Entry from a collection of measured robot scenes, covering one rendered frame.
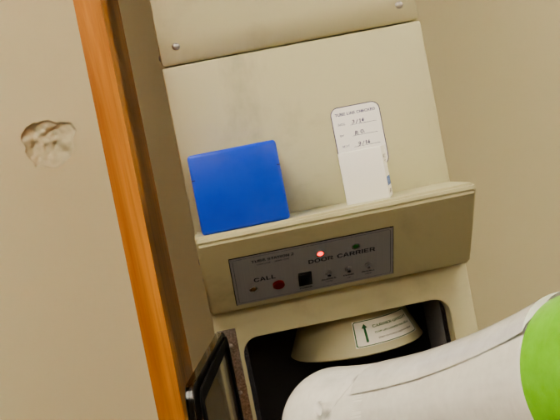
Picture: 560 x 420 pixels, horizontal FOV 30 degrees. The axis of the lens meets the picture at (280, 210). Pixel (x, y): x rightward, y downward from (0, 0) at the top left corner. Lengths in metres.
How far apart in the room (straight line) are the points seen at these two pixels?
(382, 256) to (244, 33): 0.31
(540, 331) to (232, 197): 0.56
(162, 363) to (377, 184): 0.32
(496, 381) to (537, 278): 1.11
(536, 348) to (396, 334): 0.68
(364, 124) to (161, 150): 0.50
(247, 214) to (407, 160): 0.24
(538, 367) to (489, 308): 1.12
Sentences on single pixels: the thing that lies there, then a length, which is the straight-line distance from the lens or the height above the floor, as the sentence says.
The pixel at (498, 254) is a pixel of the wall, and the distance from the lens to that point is 1.77.
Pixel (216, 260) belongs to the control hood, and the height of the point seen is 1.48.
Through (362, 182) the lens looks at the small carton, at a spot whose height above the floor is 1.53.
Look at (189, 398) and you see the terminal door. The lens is 0.97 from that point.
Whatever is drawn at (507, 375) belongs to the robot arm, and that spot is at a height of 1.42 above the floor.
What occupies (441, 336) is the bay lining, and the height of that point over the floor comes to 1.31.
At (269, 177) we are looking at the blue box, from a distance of 1.16.
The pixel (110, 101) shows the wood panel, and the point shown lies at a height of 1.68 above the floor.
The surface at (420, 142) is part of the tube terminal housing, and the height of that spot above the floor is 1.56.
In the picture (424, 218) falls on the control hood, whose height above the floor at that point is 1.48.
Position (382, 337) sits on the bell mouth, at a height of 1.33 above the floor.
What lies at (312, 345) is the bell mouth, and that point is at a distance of 1.34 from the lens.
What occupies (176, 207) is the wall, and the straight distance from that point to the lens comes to 1.70.
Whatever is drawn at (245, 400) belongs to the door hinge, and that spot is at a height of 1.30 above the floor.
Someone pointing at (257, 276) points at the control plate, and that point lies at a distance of 1.21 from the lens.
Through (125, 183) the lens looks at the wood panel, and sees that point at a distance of 1.18.
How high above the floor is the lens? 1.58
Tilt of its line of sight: 3 degrees down
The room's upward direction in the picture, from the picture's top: 11 degrees counter-clockwise
